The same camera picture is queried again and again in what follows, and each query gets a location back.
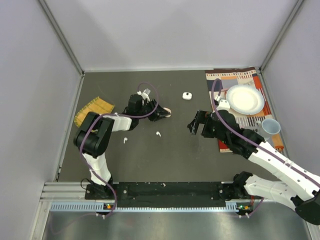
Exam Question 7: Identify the aluminium front rail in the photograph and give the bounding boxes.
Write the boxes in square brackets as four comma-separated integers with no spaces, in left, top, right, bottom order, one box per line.
[39,181,315,203]

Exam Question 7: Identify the white paper plate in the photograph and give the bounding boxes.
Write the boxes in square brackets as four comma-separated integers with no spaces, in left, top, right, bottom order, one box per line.
[225,84,265,115]

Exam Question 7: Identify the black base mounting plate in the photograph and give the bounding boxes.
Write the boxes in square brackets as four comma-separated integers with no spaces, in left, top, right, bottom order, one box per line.
[84,181,241,208]

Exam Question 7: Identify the white earbud charging case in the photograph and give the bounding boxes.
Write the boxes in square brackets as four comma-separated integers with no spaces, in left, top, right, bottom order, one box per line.
[182,92,193,101]

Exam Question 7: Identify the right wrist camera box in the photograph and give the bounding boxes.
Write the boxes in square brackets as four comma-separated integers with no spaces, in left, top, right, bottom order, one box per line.
[214,95,230,111]

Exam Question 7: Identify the patterned orange placemat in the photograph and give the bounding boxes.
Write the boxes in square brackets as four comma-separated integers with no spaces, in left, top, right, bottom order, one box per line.
[204,66,285,154]

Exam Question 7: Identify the grey slotted cable duct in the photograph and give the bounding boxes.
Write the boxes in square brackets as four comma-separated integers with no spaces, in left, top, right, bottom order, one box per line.
[50,202,239,213]

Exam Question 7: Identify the yellow woven mat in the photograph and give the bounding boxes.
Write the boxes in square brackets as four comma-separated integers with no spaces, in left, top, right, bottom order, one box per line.
[73,96,115,128]

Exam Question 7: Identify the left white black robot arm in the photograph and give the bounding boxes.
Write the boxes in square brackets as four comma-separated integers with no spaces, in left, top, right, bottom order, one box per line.
[73,93,172,200]

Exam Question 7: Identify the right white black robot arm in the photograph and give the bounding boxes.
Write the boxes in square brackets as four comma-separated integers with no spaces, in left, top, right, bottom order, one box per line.
[187,110,320,226]

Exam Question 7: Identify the pink earbud charging case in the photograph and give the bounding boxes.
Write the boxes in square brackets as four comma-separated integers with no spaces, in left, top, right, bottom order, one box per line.
[163,107,172,118]

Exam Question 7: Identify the pale blue cup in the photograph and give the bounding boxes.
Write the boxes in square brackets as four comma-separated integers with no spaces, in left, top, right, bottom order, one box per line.
[258,118,281,140]

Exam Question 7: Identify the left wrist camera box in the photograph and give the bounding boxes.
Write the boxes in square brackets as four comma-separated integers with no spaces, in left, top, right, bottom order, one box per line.
[137,88,151,102]

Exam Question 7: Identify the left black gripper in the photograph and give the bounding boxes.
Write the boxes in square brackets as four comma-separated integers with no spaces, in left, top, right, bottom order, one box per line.
[136,97,170,121]

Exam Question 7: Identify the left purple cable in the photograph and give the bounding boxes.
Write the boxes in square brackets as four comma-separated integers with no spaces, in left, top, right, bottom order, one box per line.
[79,81,160,218]

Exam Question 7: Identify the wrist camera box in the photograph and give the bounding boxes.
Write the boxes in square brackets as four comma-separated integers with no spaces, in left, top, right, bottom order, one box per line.
[214,95,230,111]
[137,88,151,102]

